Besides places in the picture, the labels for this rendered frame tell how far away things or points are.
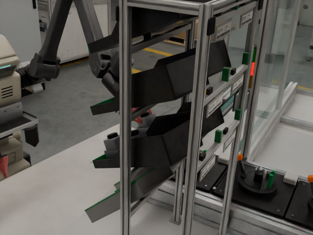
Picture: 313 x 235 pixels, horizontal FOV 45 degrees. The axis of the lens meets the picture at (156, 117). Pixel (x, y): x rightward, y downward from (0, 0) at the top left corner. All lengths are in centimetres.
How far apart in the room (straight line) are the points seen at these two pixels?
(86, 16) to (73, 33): 425
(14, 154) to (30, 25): 286
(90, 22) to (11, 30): 307
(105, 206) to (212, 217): 42
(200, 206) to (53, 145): 241
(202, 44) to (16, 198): 105
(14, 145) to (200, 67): 125
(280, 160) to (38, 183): 105
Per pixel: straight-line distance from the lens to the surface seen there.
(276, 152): 189
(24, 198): 154
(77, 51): 575
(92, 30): 136
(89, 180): 158
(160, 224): 137
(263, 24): 142
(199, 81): 73
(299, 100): 254
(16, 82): 170
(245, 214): 131
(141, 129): 117
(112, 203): 106
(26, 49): 456
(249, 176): 144
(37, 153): 351
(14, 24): 443
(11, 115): 172
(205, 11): 69
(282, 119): 219
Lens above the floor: 177
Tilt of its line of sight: 26 degrees down
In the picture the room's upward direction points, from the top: 2 degrees clockwise
